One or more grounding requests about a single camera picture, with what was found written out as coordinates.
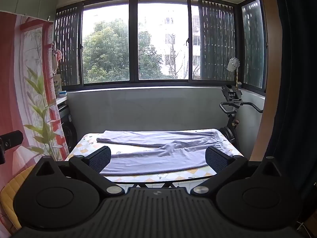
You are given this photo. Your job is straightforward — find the white detergent bag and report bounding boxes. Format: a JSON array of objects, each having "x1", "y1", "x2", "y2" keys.
[{"x1": 51, "y1": 74, "x2": 62, "y2": 93}]

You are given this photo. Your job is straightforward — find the dark curtain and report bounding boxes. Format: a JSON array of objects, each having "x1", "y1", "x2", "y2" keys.
[{"x1": 266, "y1": 0, "x2": 317, "y2": 228}]

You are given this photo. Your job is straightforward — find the printed plant curtain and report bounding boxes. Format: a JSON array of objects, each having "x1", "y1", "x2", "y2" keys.
[{"x1": 0, "y1": 11, "x2": 70, "y2": 231}]

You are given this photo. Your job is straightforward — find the black framed window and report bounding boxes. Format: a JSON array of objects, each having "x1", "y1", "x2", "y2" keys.
[{"x1": 55, "y1": 0, "x2": 269, "y2": 97}]

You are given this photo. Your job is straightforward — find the black exercise bike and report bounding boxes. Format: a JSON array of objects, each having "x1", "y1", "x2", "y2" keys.
[{"x1": 219, "y1": 84, "x2": 264, "y2": 150}]

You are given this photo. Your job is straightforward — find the brown wooden door frame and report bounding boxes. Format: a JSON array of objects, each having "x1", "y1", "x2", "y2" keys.
[{"x1": 249, "y1": 0, "x2": 283, "y2": 161}]

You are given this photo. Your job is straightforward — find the yellow chair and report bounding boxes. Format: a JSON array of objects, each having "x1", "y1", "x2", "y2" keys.
[{"x1": 0, "y1": 165, "x2": 37, "y2": 231}]

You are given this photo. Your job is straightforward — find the lavender ribbed pants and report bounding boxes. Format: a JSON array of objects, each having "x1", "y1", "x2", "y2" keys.
[{"x1": 96, "y1": 130, "x2": 234, "y2": 175}]

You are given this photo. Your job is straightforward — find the grey washing machine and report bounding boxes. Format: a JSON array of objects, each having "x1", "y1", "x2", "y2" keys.
[{"x1": 57, "y1": 104, "x2": 78, "y2": 152}]

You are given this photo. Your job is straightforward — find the red white hanging cloth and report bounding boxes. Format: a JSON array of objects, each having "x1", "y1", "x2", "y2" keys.
[{"x1": 52, "y1": 48, "x2": 62, "y2": 76}]

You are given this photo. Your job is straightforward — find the white desk lamp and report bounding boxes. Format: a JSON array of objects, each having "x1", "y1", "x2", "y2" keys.
[{"x1": 226, "y1": 58, "x2": 242, "y2": 88}]

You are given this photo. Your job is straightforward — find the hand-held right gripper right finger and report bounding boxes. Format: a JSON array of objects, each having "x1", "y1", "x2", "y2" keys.
[{"x1": 190, "y1": 146, "x2": 284, "y2": 196}]

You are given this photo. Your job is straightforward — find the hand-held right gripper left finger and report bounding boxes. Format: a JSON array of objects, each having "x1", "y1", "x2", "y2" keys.
[{"x1": 33, "y1": 146, "x2": 125, "y2": 196}]

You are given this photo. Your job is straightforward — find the floral checkered tablecloth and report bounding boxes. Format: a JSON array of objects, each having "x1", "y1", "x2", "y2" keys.
[{"x1": 67, "y1": 128, "x2": 244, "y2": 182}]

